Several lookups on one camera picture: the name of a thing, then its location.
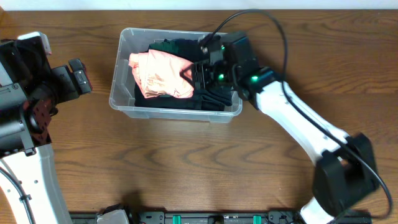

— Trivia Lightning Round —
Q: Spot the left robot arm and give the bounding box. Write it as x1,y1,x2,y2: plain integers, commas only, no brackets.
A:
1,32,93,223

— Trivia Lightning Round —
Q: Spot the small black folded garment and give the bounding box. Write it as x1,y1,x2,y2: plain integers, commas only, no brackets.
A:
194,90,233,110

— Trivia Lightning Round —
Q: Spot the green garment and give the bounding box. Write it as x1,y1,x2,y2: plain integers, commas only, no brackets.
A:
149,40,178,54

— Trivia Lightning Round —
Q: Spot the dark teal garment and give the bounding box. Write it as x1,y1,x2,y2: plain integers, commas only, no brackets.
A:
162,39,206,62

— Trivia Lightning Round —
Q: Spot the pink printed t-shirt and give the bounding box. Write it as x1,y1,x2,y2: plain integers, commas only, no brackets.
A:
129,49,194,98

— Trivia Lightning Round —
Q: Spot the clear plastic storage bin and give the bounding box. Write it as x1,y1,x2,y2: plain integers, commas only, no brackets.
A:
109,27,243,123

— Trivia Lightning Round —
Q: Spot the large black garment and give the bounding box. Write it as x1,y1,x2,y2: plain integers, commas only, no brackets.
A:
134,84,227,111

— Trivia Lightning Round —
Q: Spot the black mounting rail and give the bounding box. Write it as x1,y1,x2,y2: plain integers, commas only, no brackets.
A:
70,203,373,224

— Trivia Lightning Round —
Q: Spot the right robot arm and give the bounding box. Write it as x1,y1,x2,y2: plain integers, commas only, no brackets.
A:
192,32,379,223

